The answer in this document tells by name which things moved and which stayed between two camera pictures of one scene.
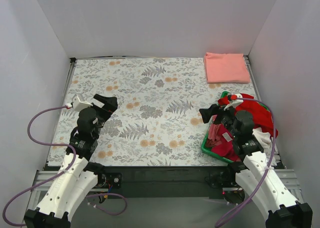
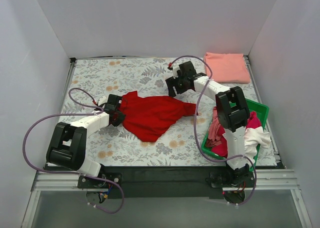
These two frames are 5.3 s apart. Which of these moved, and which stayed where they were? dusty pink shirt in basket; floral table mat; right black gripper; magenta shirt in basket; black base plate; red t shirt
Moved: right black gripper; red t shirt
Stayed: magenta shirt in basket; dusty pink shirt in basket; floral table mat; black base plate
